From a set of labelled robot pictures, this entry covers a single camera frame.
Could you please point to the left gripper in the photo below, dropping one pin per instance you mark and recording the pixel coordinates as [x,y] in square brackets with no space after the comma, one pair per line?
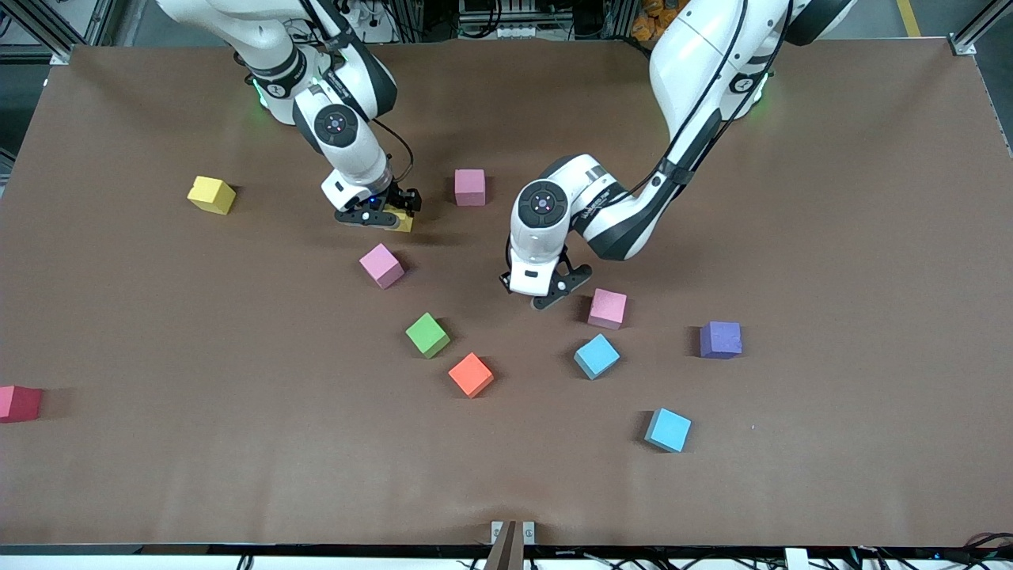
[504,278]

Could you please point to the pile of orange objects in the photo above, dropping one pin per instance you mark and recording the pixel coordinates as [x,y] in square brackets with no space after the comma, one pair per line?
[643,28]

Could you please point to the brown tapered mount pole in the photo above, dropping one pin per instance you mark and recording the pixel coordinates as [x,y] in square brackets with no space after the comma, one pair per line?
[500,554]

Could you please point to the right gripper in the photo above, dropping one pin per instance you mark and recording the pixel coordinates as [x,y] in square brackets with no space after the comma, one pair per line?
[402,197]

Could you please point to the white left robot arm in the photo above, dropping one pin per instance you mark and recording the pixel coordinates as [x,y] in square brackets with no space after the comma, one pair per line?
[696,63]

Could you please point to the red foam cube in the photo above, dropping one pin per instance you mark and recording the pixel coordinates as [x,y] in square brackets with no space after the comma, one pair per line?
[17,404]

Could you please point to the pink foam cube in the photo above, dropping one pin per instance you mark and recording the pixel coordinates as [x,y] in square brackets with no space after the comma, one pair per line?
[608,309]
[381,265]
[469,188]

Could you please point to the small metal clamp bracket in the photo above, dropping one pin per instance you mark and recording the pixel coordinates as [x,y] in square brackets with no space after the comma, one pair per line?
[529,533]

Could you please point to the blue foam cube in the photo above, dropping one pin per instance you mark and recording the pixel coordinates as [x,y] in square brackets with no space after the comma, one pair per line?
[668,430]
[596,356]

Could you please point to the aluminium frame profile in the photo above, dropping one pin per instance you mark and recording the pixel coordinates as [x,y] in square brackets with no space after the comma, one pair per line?
[981,25]
[39,22]

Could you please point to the brown table cover sheet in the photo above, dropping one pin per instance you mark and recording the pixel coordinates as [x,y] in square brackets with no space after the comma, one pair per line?
[237,475]

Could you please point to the purple foam cube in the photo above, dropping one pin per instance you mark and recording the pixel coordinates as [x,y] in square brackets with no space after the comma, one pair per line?
[720,340]

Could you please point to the orange foam cube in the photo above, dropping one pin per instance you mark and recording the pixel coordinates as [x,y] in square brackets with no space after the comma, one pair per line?
[471,374]

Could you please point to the yellow foam cube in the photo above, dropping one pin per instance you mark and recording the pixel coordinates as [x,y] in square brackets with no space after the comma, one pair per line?
[211,195]
[405,224]

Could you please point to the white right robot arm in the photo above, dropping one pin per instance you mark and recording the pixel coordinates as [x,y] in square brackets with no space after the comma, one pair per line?
[360,154]

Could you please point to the green foam cube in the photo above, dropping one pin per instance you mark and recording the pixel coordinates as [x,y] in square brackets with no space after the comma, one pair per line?
[427,335]

